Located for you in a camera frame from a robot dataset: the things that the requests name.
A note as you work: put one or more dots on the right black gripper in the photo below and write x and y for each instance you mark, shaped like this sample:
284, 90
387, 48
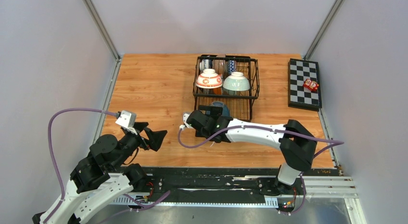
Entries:
214, 111

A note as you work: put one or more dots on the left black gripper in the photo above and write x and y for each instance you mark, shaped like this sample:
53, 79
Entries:
156, 138

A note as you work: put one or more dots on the dark blue glazed bowl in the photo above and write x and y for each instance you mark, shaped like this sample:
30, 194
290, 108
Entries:
225, 110

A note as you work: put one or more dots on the white orange bowl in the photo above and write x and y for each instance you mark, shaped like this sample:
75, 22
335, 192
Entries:
217, 91

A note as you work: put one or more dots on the black cream patterned bowl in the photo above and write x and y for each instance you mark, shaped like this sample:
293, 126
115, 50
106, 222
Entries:
205, 91

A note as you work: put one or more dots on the red floral small bowl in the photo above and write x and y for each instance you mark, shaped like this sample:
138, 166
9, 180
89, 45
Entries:
209, 79

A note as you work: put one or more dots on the black wire dish rack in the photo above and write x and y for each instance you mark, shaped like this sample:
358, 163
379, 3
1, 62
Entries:
241, 105

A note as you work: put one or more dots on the black celadon bowl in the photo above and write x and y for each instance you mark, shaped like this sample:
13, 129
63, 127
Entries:
236, 82

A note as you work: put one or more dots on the brown cream glazed bowl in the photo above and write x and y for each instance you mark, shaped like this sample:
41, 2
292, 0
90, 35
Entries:
219, 64

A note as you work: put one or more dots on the blue floral bowl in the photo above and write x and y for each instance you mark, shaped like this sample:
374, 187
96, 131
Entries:
205, 64

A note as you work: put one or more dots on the red patterned bowl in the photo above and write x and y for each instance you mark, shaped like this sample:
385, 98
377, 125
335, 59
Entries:
231, 66

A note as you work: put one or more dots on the pale green bowl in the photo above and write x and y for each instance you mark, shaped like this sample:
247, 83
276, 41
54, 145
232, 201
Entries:
230, 93

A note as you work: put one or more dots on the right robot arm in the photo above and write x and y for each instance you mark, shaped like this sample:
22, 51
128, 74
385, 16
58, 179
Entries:
295, 142

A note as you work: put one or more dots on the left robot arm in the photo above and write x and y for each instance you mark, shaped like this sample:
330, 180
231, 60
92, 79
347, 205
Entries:
92, 186

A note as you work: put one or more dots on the black white checkerboard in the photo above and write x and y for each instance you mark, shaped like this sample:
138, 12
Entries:
299, 97

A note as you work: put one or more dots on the small red toy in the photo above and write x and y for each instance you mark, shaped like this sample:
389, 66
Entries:
311, 85

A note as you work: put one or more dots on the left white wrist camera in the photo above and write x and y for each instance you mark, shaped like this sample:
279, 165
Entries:
126, 121

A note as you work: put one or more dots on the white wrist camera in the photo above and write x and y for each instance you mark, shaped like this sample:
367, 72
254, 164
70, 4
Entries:
126, 121
185, 125

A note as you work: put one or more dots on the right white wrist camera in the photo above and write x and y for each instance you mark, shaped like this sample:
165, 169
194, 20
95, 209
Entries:
185, 125

